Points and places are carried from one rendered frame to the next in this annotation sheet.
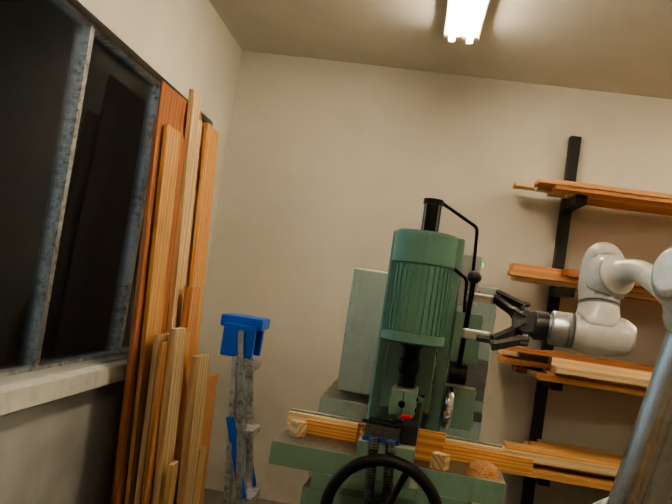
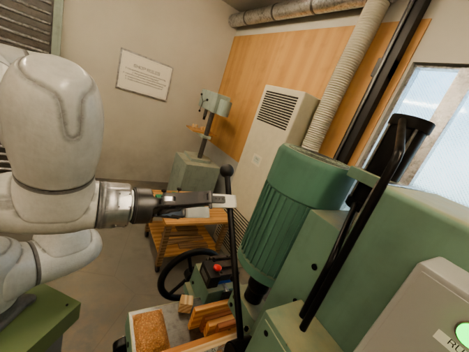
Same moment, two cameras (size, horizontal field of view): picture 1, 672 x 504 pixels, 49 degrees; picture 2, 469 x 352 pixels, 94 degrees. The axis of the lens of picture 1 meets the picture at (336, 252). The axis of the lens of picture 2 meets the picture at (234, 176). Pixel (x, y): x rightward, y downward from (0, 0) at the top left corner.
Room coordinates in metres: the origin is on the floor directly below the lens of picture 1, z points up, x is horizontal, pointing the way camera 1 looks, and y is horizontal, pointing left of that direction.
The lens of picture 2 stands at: (2.28, -0.71, 1.56)
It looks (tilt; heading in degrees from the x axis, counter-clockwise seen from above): 18 degrees down; 136
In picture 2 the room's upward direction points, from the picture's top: 19 degrees clockwise
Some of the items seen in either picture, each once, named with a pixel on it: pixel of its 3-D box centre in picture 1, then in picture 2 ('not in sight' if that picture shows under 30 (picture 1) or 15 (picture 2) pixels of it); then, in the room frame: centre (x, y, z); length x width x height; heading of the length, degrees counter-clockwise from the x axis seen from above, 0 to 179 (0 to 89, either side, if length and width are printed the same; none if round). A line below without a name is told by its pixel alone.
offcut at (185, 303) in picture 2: (439, 461); (185, 304); (1.88, -0.34, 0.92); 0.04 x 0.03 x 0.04; 59
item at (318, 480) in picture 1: (390, 484); not in sight; (1.98, -0.24, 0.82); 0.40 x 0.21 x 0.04; 81
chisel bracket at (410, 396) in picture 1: (404, 402); (250, 315); (2.05, -0.25, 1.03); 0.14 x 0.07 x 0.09; 171
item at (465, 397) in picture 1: (458, 406); not in sight; (2.19, -0.43, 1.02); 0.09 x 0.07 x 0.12; 81
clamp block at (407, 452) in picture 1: (385, 457); (215, 283); (1.85, -0.20, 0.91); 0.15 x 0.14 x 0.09; 81
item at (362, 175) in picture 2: (430, 227); (388, 168); (2.17, -0.27, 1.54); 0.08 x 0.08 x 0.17; 81
